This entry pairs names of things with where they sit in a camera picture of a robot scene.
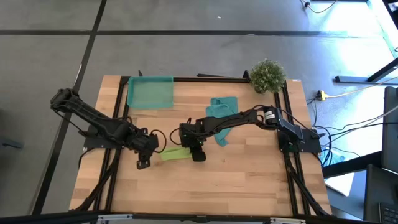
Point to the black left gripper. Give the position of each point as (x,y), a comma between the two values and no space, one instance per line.
(146,144)

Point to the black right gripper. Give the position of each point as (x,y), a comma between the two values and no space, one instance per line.
(191,137)

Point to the lime green microfiber towel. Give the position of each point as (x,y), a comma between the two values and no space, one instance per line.
(175,154)

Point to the teal microfiber towel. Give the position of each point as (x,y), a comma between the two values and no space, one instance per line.
(225,104)

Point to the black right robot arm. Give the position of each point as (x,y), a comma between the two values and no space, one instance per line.
(236,119)

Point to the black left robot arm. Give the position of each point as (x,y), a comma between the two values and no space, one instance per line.
(93,116)

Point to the teal translucent plastic basket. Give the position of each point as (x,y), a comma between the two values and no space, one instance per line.
(150,93)

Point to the black beam with silver brackets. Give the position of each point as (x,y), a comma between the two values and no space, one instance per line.
(236,219)

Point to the potted green plant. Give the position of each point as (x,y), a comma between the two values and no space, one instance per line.
(267,76)

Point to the yellow power plug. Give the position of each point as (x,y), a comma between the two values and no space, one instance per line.
(321,95)

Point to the black desk bar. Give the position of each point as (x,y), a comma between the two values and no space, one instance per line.
(351,165)

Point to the black desk foot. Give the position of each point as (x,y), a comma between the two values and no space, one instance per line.
(351,79)

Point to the dark grey monitor panel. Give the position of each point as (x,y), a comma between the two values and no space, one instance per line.
(391,130)

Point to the black keyboard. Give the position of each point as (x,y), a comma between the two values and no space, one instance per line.
(388,214)

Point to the black aluminium rig frame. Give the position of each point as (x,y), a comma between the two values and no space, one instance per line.
(202,79)

